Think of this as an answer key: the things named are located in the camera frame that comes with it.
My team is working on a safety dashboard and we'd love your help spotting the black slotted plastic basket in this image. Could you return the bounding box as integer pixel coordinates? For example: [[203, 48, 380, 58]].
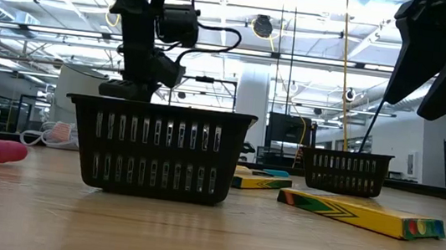
[[295, 145, 397, 202], [56, 92, 259, 210]]

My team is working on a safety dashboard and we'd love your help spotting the black ceiling cable reel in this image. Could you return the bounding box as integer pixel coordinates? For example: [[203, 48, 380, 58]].
[[252, 13, 277, 39]]

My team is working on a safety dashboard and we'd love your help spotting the black box-shaped monitor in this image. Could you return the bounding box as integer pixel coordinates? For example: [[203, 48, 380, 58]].
[[265, 112, 314, 147]]

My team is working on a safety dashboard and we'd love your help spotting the pale cylindrical container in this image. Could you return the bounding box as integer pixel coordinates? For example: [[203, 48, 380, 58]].
[[49, 62, 112, 129]]

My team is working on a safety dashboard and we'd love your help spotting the yellow hanging cable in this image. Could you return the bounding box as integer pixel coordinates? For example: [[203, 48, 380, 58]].
[[327, 0, 367, 153]]

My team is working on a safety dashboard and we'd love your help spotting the round hanging ceiling camera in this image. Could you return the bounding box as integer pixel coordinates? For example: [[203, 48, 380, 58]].
[[343, 87, 357, 103]]

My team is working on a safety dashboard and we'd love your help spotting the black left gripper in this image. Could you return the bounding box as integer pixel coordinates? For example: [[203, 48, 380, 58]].
[[97, 42, 188, 106]]

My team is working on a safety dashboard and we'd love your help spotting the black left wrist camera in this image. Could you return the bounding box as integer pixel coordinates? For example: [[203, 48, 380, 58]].
[[154, 2, 202, 49]]

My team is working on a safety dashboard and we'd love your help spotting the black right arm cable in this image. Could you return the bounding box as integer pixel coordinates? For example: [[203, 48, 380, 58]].
[[356, 96, 387, 156]]

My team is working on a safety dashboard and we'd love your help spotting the white cord bundle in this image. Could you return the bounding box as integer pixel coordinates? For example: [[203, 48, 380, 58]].
[[18, 116, 83, 152]]

